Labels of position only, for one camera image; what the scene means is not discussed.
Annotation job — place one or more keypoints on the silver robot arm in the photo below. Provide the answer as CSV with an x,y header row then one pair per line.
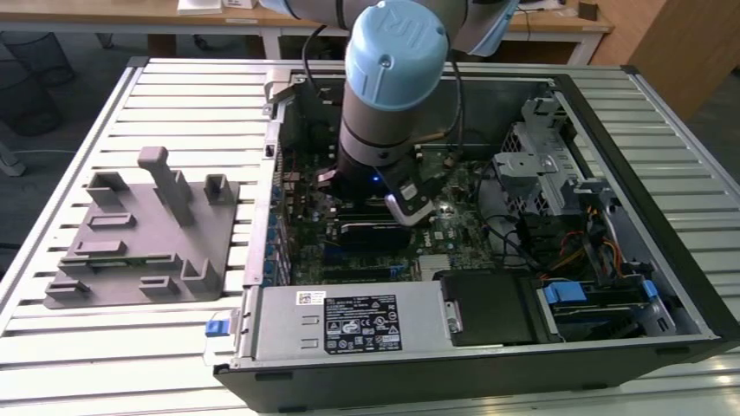
x,y
381,86

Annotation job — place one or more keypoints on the black RAM slot bank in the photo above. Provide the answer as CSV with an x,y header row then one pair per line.
x,y
359,215

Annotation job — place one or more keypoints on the black graphics card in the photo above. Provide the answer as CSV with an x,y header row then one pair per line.
x,y
376,236

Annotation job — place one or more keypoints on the silver coin cell battery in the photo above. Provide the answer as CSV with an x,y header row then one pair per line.
x,y
449,163

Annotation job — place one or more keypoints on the green motherboard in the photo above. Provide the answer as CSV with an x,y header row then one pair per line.
x,y
463,216

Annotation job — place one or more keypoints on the black expansion slot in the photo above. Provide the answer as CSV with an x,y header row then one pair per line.
x,y
352,273

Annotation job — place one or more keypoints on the silver chipset heatsink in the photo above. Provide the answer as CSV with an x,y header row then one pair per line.
x,y
435,265

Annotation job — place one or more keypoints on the grey plastic case foot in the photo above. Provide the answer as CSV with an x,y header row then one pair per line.
x,y
276,84

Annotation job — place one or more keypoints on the metal drive cage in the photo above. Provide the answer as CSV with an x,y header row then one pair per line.
x,y
520,169

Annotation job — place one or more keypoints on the grey power supply unit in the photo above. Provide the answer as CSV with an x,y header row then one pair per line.
x,y
272,320

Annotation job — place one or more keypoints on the black plastic fan shroud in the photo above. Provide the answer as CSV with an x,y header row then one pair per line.
x,y
491,307

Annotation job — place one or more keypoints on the grey parts rack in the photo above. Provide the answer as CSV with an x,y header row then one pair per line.
x,y
149,242

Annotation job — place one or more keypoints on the blue case latch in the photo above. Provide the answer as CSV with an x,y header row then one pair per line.
x,y
219,328

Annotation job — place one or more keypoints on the green RAM stick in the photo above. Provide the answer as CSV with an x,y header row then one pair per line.
x,y
133,261

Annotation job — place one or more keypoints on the blue disk carrier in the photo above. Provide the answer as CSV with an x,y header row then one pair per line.
x,y
563,294

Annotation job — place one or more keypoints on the small white box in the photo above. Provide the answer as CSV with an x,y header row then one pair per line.
x,y
240,3

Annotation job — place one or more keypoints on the black PC case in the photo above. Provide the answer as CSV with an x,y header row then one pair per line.
x,y
404,385

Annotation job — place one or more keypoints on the white cardboard box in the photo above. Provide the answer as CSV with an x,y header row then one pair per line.
x,y
199,5

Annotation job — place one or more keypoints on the small dark box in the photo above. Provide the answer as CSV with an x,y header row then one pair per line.
x,y
588,11

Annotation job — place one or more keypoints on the black mesh waste bin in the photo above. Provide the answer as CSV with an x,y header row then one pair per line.
x,y
43,56
28,108

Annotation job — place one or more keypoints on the grey metal furniture foot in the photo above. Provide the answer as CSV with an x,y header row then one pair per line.
x,y
11,167

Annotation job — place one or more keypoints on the wooden cabinet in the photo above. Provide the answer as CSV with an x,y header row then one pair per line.
x,y
681,52

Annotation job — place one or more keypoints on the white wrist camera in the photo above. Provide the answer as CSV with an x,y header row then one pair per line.
x,y
413,208

